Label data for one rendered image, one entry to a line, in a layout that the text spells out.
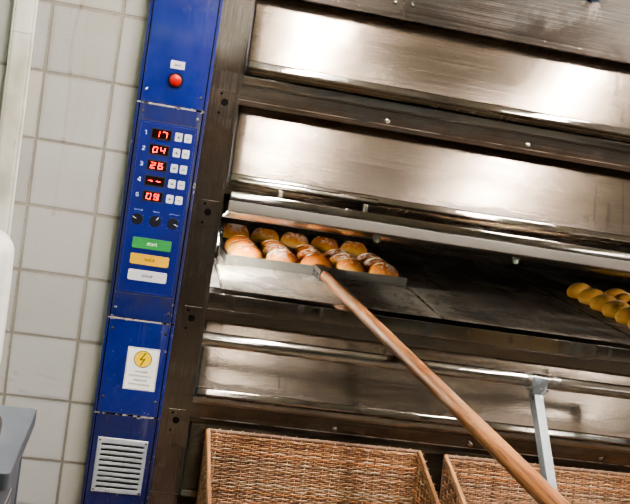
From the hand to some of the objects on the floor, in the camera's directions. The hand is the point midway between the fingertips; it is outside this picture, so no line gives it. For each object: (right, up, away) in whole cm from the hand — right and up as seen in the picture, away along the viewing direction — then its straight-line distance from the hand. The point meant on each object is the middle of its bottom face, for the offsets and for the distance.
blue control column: (-113, -146, +232) cm, 296 cm away
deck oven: (-18, -160, +249) cm, 296 cm away
